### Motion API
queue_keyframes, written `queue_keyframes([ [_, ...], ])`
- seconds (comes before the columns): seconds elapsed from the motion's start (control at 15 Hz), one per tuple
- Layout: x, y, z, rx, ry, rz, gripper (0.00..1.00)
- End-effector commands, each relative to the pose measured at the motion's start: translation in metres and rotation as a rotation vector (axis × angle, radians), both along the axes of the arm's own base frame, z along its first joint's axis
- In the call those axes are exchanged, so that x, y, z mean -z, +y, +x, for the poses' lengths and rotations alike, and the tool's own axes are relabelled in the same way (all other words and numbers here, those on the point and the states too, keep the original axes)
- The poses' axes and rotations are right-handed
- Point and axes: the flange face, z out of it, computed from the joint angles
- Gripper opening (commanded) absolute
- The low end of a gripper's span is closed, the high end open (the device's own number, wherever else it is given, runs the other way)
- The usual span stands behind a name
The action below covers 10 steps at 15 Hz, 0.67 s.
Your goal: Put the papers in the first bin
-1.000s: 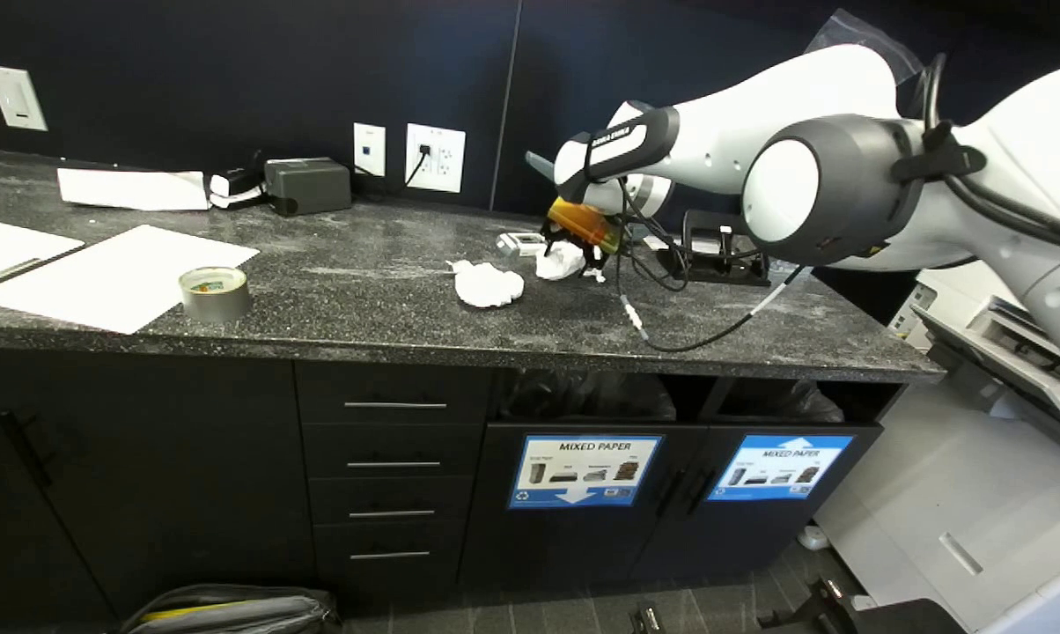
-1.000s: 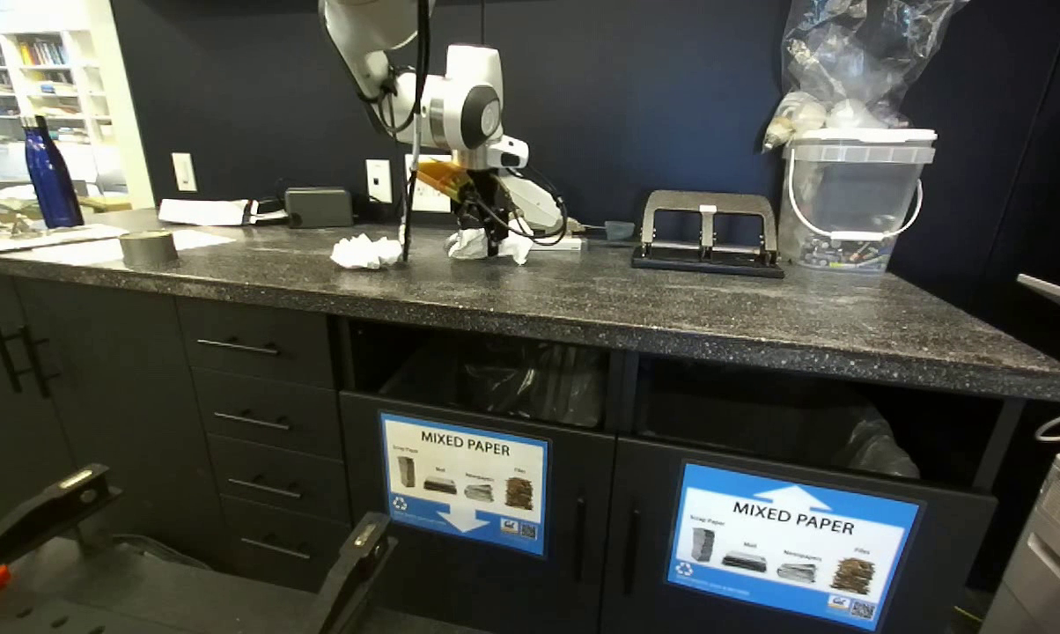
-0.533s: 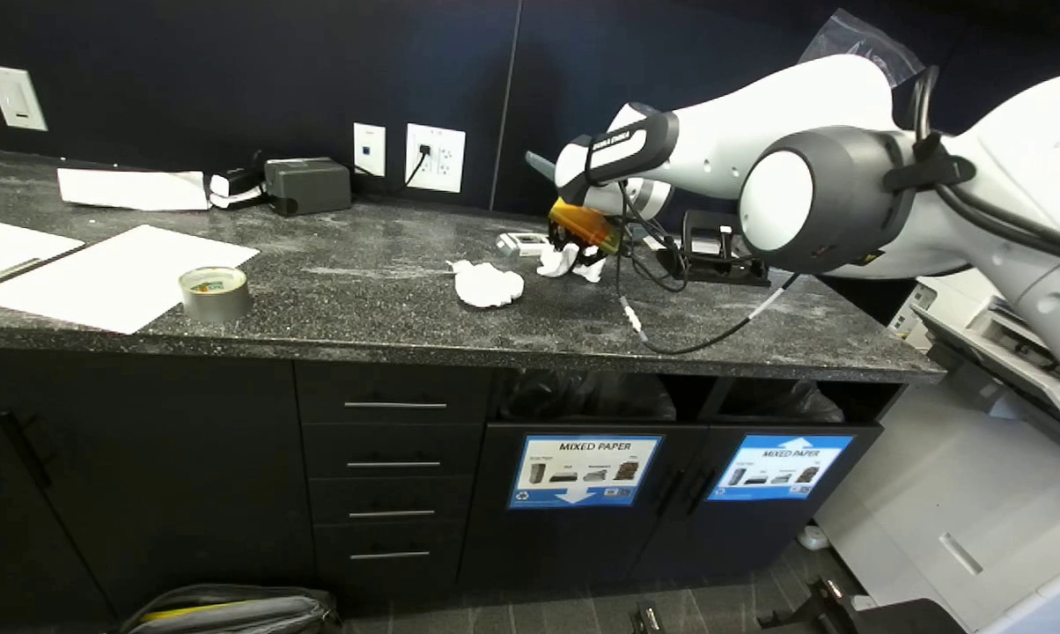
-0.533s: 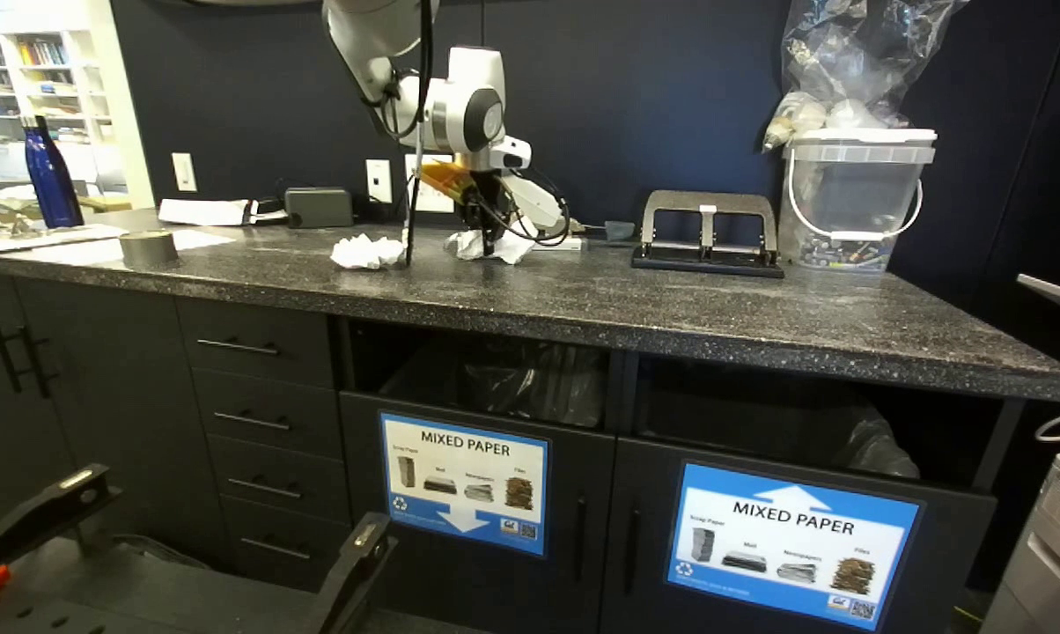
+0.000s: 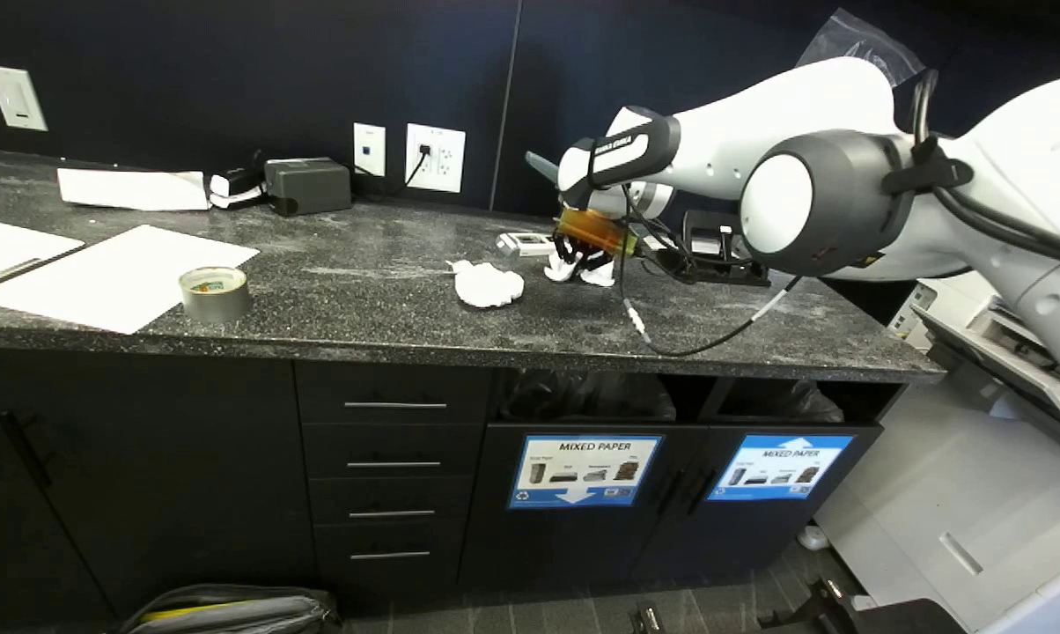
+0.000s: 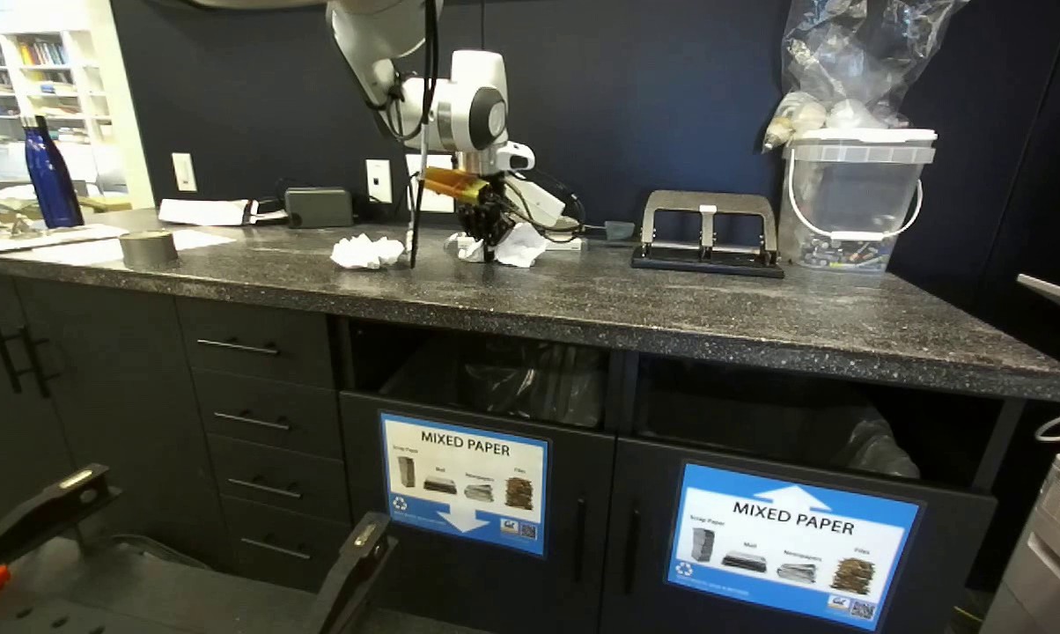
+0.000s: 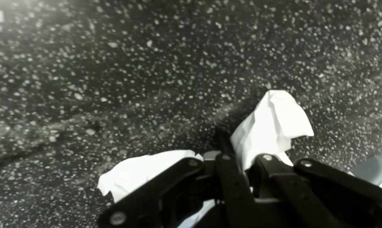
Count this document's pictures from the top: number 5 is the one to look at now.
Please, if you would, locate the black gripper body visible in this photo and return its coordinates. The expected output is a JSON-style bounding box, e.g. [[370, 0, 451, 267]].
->
[[546, 217, 627, 267]]

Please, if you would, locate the wide white paper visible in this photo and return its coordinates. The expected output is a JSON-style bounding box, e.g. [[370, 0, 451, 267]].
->
[[446, 259, 527, 314]]

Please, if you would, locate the black bin liner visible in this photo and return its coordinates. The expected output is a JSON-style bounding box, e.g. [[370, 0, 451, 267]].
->
[[496, 370, 680, 425]]

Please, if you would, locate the wide blue bin label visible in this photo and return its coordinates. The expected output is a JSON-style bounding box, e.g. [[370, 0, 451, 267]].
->
[[504, 435, 664, 516]]

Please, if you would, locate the slanted blue bin label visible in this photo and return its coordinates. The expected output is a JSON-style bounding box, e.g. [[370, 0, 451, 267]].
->
[[703, 431, 859, 509]]

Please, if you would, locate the orange cylindrical wrist attachment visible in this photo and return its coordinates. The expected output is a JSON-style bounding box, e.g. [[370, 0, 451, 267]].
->
[[554, 206, 642, 259]]

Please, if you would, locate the flat white desk tool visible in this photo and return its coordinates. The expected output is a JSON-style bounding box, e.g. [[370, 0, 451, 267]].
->
[[492, 229, 555, 260]]

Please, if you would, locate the black box device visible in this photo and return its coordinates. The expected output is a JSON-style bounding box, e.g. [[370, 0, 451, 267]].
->
[[261, 156, 356, 217]]

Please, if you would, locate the small white label device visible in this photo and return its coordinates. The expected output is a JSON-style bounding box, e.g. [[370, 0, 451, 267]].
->
[[204, 169, 268, 213]]

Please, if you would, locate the clear plastic bag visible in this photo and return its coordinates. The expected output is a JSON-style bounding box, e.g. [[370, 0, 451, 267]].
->
[[794, 9, 924, 90]]

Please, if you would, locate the roll of tape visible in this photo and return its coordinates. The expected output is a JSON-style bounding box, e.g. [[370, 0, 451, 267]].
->
[[176, 266, 250, 314]]

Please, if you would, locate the white office printer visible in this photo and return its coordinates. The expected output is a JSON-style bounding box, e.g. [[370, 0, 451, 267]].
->
[[885, 276, 1060, 443]]

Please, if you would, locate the white power strip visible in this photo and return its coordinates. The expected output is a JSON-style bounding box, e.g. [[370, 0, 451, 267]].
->
[[56, 165, 213, 215]]

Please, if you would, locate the wide black cabinet door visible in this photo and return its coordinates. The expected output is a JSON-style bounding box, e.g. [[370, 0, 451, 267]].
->
[[0, 349, 319, 612]]

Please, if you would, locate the large white paper sheet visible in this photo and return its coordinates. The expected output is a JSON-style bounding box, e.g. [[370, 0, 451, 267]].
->
[[0, 223, 261, 340]]

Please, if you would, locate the printed white paper sheet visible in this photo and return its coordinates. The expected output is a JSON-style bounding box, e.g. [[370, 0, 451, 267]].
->
[[0, 215, 86, 299]]

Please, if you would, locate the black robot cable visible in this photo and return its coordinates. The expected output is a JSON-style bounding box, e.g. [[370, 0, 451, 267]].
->
[[612, 199, 807, 361]]

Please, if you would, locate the wide white wall outlet plate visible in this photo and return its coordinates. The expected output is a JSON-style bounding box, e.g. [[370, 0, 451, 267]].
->
[[400, 121, 469, 199]]

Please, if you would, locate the black drawer with metal handle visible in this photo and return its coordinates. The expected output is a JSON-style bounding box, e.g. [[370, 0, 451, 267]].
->
[[305, 475, 485, 533], [312, 524, 480, 591], [295, 363, 492, 431], [299, 422, 488, 483]]

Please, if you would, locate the narrow white wall outlet plate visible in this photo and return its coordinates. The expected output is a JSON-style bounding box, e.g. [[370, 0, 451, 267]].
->
[[349, 121, 389, 182]]

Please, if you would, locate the white light switch plate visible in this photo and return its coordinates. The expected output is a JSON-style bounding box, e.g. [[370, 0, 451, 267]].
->
[[0, 64, 53, 136]]

